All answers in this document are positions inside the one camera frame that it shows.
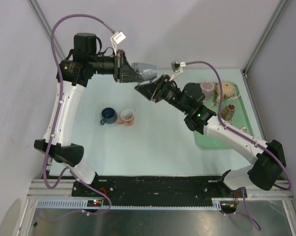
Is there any green floral tray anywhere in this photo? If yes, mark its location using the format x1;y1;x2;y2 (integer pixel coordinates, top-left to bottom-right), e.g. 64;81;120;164
194;82;261;150

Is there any small circuit board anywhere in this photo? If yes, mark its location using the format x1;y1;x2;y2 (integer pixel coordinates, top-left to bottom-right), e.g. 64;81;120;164
87;200;103;207

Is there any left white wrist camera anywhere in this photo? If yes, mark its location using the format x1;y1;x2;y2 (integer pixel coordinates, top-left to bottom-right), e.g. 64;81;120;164
110;31;126;56

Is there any small blue-grey cup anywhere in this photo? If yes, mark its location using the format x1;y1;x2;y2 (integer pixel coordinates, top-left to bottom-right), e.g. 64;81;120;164
131;62;157;84

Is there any left aluminium frame post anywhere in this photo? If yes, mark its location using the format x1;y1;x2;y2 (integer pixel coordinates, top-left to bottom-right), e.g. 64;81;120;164
27;0;65;59

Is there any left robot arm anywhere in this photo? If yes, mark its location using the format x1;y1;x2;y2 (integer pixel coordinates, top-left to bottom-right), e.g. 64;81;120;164
34;31;144;196

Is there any grey cable duct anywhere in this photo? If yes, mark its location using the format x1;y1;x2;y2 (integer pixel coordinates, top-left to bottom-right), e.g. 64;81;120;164
36;199;221;210

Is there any tan ceramic teapot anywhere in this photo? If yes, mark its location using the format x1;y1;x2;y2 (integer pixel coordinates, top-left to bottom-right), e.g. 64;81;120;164
215;82;235;103

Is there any salmon pink mug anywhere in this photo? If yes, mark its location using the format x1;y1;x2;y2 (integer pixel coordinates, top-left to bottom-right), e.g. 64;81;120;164
117;109;134;126

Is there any blue mug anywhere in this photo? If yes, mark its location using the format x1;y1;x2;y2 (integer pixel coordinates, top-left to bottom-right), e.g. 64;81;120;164
100;107;117;125

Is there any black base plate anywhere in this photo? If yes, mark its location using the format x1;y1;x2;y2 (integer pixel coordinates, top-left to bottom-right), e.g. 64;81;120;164
71;176;247;207

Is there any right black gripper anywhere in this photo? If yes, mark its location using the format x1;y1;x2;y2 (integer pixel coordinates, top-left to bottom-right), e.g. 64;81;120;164
134;75;190;115

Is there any mauve upside-down mug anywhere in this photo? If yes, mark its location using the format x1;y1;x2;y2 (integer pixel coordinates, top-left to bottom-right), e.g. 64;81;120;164
200;81;216;100

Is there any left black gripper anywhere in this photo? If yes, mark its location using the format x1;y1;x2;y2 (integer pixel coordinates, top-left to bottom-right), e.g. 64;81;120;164
89;50;143;83

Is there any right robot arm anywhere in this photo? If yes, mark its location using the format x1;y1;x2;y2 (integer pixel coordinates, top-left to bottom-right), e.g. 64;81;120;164
135;75;285;197

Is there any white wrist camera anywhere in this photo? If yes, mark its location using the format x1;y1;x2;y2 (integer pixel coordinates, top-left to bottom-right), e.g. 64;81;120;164
170;61;186;81
110;31;126;56

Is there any brown striped cup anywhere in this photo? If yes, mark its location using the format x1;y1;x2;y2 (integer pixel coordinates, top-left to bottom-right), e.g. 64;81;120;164
221;104;236;121

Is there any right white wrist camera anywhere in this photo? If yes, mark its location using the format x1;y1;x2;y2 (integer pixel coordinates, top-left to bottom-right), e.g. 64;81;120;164
170;61;186;81

